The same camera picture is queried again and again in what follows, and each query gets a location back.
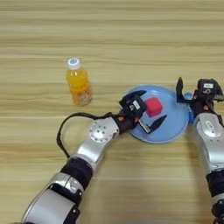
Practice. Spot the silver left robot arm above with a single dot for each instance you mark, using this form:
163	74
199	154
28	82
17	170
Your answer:
93	143

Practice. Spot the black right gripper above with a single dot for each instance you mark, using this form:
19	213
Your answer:
201	103

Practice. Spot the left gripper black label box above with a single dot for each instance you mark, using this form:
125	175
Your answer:
136	105

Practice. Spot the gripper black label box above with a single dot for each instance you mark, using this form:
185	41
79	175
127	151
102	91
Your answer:
207	86
136	105

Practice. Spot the light blue round plate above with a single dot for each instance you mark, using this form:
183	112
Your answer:
172	125

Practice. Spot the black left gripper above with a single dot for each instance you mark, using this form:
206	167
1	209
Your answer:
128	122

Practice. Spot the blue glue stick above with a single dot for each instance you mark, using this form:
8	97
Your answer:
188	95

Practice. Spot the red cube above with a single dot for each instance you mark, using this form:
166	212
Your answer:
153	107

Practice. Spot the orange juice bottle white cap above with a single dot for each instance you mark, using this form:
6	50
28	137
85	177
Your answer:
78	84

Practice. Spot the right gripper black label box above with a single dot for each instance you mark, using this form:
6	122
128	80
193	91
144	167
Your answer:
207	86

